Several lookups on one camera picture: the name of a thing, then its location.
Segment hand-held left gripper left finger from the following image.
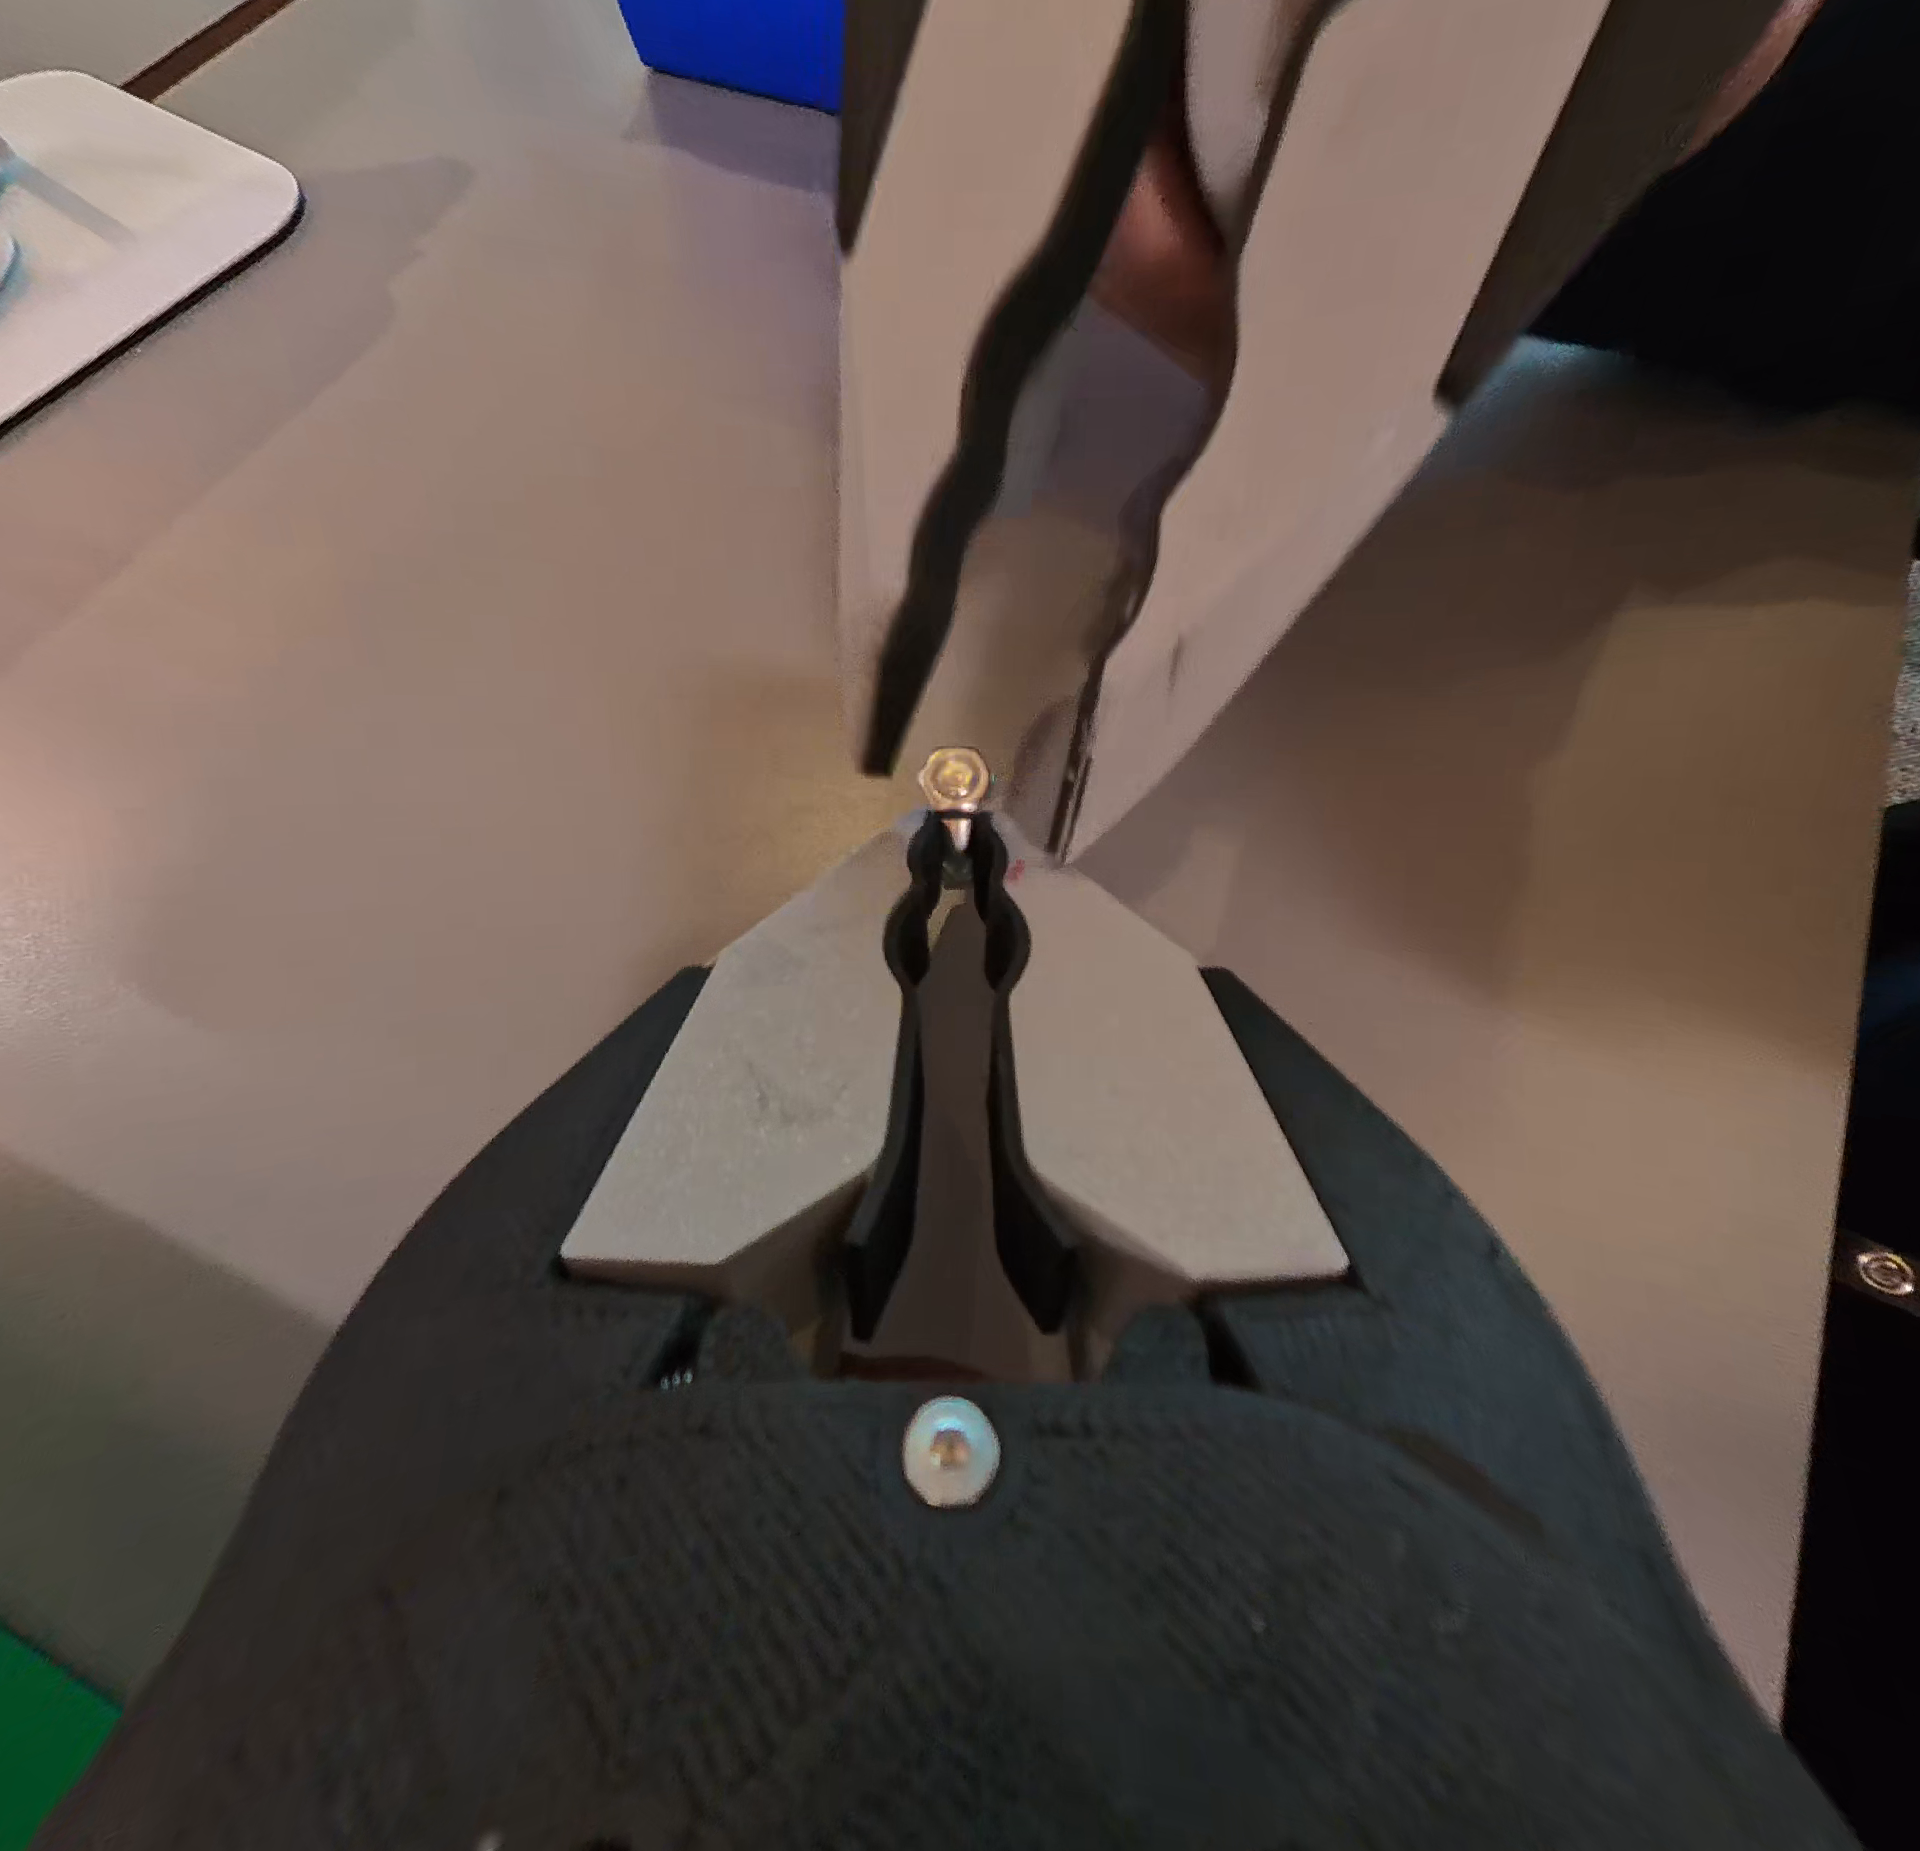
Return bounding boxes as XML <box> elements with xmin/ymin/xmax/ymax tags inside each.
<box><xmin>557</xmin><ymin>813</ymin><xmax>961</xmax><ymax>1343</ymax></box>

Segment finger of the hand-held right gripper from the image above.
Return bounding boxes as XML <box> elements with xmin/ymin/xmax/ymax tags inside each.
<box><xmin>834</xmin><ymin>0</ymin><xmax>1202</xmax><ymax>775</ymax></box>
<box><xmin>1042</xmin><ymin>0</ymin><xmax>1853</xmax><ymax>865</ymax></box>

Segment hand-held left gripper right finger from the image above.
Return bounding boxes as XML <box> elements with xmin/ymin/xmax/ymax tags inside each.
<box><xmin>960</xmin><ymin>823</ymin><xmax>1355</xmax><ymax>1339</ymax></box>

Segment silver hex bolt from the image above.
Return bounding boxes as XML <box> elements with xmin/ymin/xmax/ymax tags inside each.
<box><xmin>918</xmin><ymin>745</ymin><xmax>995</xmax><ymax>851</ymax></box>

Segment person's right hand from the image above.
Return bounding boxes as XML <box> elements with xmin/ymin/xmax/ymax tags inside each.
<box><xmin>1091</xmin><ymin>126</ymin><xmax>1249</xmax><ymax>390</ymax></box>

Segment blue panel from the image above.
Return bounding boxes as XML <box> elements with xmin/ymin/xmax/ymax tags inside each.
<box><xmin>587</xmin><ymin>0</ymin><xmax>853</xmax><ymax>116</ymax></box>

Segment person's dark clothing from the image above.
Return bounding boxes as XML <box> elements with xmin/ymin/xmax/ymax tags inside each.
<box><xmin>1529</xmin><ymin>0</ymin><xmax>1920</xmax><ymax>384</ymax></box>

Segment black metal stand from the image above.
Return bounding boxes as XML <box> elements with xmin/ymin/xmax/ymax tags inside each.
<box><xmin>1781</xmin><ymin>797</ymin><xmax>1920</xmax><ymax>1851</ymax></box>

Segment white monitor stand base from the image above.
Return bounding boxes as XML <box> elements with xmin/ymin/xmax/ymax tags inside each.
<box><xmin>0</xmin><ymin>70</ymin><xmax>306</xmax><ymax>432</ymax></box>

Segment green plastic bin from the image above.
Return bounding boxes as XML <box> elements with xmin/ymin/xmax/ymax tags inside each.
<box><xmin>0</xmin><ymin>1623</ymin><xmax>126</xmax><ymax>1851</ymax></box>

